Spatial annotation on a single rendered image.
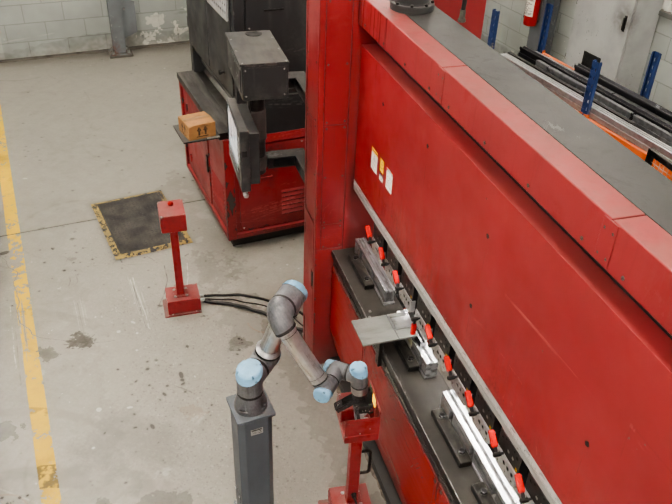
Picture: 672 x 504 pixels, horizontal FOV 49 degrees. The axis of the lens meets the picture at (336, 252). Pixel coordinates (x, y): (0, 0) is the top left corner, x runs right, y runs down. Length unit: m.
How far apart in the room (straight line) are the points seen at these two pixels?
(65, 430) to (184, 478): 0.79
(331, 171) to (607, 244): 2.20
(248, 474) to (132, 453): 0.92
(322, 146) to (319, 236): 0.56
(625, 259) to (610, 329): 0.22
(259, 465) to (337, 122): 1.73
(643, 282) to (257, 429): 2.04
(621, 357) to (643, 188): 0.45
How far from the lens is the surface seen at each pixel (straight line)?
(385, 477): 4.08
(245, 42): 4.02
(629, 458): 2.13
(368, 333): 3.43
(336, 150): 3.86
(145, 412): 4.52
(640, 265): 1.88
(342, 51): 3.65
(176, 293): 5.13
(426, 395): 3.35
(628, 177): 2.16
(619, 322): 2.01
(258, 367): 3.24
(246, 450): 3.49
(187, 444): 4.31
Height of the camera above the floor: 3.24
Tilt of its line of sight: 35 degrees down
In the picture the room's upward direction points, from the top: 2 degrees clockwise
